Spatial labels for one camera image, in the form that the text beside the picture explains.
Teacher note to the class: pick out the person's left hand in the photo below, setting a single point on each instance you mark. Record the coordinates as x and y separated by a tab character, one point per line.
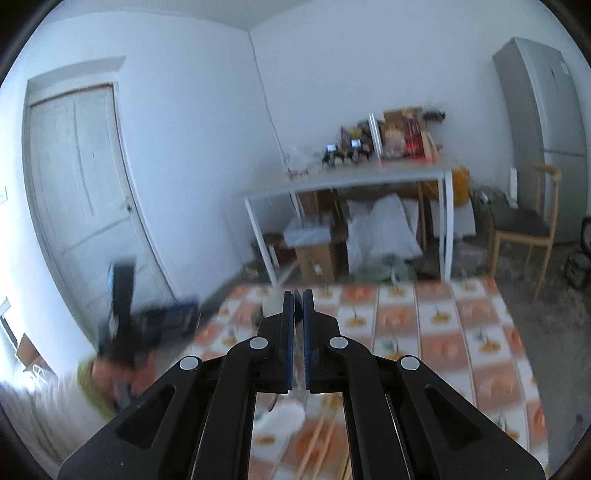
104	374

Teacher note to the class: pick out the beige snack bag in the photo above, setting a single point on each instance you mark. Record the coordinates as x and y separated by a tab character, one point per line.
393	141

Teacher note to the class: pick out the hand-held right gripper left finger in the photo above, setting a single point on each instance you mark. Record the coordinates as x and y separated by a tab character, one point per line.
288	344

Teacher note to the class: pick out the black tool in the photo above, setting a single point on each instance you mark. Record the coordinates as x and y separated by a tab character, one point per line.
435	116

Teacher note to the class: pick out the small cardboard box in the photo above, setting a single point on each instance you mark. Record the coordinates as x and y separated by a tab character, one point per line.
321	263

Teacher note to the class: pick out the white flat panel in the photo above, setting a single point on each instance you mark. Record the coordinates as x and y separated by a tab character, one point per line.
457	219

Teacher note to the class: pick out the red bottle pack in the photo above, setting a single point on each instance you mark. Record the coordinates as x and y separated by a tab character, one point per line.
412	136

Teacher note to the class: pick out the rice cooker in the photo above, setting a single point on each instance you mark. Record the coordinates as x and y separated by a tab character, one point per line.
579	272

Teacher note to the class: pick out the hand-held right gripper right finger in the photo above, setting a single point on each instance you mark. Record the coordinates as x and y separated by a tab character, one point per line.
309	344

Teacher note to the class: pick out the white door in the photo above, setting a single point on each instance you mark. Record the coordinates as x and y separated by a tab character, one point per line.
83	184

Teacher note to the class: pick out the patterned tablecloth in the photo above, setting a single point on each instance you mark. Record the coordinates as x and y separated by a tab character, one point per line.
443	332

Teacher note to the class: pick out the wooden chair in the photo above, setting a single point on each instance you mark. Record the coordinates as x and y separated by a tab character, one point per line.
521	221

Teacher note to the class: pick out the white plastic bag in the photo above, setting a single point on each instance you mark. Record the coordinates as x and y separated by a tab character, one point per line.
383	230

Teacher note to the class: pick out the white upright device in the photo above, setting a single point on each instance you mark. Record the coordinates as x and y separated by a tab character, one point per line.
512	187

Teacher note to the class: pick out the white ceramic spoon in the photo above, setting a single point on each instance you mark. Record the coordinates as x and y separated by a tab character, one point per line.
279	417

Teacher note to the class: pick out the white table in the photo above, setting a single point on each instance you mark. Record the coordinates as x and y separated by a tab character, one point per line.
351	175

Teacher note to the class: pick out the open cardboard box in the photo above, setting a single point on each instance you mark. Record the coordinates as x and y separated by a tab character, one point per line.
397	115

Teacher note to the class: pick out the clear plastic tube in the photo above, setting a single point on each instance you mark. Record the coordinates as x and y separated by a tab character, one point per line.
376	136

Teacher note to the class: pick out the person's left forearm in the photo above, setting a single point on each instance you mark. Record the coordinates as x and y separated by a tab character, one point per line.
51	406

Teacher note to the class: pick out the grey refrigerator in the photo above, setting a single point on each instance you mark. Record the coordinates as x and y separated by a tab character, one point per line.
540	120

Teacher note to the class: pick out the yellow plastic bag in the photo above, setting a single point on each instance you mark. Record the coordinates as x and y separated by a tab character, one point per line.
461	187

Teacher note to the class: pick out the large cardboard box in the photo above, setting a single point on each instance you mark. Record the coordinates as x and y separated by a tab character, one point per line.
318	203

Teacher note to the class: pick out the black electronic device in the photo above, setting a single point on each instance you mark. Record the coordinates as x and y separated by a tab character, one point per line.
331	154
356	150

